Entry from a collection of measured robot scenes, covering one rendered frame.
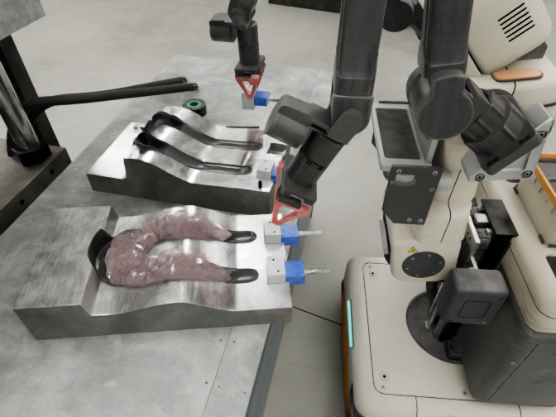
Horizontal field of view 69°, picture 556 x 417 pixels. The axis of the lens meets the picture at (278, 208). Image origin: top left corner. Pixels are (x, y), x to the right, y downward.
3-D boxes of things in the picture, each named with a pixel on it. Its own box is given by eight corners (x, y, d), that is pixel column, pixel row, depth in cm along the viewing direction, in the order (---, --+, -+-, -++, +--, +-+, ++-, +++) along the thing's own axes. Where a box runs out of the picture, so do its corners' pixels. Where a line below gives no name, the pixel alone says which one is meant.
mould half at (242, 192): (289, 159, 122) (290, 119, 113) (270, 218, 104) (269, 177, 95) (136, 138, 130) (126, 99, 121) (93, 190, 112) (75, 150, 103)
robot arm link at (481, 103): (499, 112, 58) (487, 94, 62) (452, 69, 54) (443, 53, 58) (444, 154, 63) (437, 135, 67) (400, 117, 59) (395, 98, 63)
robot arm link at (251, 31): (252, 24, 104) (260, 16, 108) (227, 21, 106) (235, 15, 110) (255, 50, 109) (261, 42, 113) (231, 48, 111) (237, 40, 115)
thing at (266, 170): (311, 181, 105) (312, 165, 101) (308, 194, 101) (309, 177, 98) (261, 174, 107) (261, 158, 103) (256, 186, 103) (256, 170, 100)
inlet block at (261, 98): (288, 104, 124) (288, 88, 120) (285, 112, 121) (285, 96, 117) (246, 101, 127) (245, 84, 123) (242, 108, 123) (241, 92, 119)
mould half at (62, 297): (280, 229, 101) (280, 196, 94) (291, 322, 83) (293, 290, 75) (74, 241, 98) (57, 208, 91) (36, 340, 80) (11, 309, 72)
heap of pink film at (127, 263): (232, 225, 94) (228, 200, 89) (232, 289, 81) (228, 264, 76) (117, 232, 93) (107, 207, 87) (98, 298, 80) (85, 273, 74)
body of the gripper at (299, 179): (278, 194, 69) (299, 165, 64) (281, 159, 76) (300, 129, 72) (311, 208, 71) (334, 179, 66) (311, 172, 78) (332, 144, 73)
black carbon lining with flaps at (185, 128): (265, 148, 114) (264, 118, 108) (249, 184, 103) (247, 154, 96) (150, 133, 120) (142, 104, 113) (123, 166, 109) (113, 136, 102)
